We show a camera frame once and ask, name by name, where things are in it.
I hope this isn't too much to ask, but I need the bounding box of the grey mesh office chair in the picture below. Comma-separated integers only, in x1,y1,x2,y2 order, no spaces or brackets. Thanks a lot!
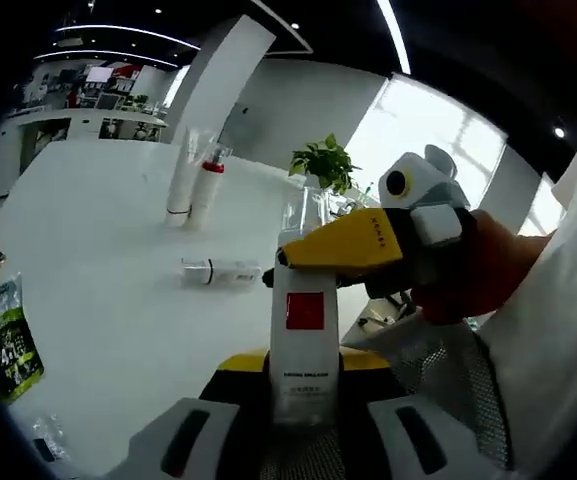
257,319,515,480

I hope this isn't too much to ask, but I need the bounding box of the white pump bottle red collar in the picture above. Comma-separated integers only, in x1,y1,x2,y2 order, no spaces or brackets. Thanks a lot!
186,144,233,232

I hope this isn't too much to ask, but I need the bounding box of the white skincare tube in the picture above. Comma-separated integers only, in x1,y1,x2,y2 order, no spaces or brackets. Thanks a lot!
163,126,200,230

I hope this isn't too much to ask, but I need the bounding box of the row of white office desks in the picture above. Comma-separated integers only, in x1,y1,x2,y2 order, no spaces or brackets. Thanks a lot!
15,104,169,169

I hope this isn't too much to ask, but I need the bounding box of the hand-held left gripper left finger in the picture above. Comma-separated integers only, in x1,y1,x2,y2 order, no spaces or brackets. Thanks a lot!
101,351,275,480

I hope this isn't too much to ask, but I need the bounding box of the green snack packet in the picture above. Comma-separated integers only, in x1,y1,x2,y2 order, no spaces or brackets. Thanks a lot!
0,271,46,405

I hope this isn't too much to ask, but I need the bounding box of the bright window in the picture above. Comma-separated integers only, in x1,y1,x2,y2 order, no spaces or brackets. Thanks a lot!
345,73,512,239

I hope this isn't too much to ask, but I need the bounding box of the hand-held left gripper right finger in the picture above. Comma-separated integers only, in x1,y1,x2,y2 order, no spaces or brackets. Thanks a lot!
335,347,514,480

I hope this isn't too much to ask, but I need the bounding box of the small clear plastic bag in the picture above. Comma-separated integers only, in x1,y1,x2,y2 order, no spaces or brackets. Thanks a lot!
29,413,73,465

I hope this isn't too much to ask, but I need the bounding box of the small white bottle red label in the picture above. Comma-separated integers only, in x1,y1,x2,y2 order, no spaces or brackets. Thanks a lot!
179,256,263,290
269,186,343,427

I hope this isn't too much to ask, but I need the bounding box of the person's right hand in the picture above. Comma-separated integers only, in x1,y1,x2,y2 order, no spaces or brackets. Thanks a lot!
411,208,554,327

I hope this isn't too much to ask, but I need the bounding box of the green potted plant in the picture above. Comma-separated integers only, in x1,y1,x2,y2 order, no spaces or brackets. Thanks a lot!
287,132,363,197

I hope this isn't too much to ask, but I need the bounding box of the person's white shirt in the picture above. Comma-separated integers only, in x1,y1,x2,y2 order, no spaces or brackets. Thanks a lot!
477,107,577,480

